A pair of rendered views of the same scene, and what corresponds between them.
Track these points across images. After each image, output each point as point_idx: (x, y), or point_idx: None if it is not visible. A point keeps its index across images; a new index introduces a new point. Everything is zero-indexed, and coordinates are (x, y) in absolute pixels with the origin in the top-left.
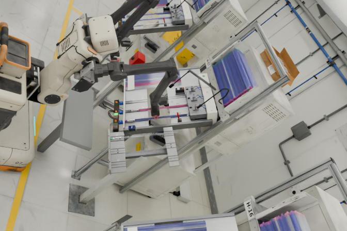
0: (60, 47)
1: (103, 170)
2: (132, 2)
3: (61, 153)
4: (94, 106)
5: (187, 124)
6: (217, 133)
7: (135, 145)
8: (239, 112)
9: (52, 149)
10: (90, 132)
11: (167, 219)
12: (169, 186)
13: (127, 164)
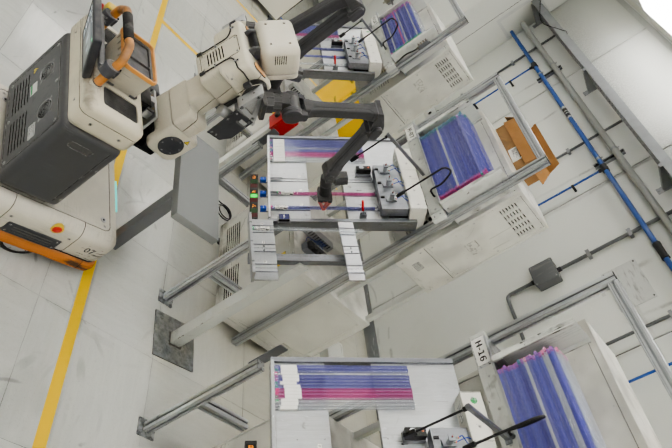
0: (204, 59)
1: (206, 301)
2: (324, 7)
3: (143, 258)
4: None
5: (375, 223)
6: (419, 246)
7: None
8: (464, 210)
9: (129, 248)
10: (216, 215)
11: (345, 358)
12: (319, 341)
13: None
